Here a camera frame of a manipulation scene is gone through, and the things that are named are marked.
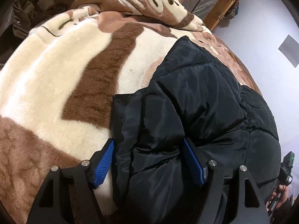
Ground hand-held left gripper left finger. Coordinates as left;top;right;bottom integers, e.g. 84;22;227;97
27;139;115;224

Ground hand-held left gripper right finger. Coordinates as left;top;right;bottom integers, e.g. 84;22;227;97
182;137;270;224

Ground black puffer jacket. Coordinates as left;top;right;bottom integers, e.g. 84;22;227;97
110;35;282;224

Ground person's right hand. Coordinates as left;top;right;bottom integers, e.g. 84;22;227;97
270;184;289;200

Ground brown and cream plush blanket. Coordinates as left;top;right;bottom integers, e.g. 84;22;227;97
0;0;262;224

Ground metal door latch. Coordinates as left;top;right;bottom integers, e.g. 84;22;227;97
218;1;239;20

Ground dark brown jacket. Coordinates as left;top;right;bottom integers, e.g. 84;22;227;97
0;0;73;64

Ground grey wall panel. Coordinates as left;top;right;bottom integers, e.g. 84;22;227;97
278;34;299;67

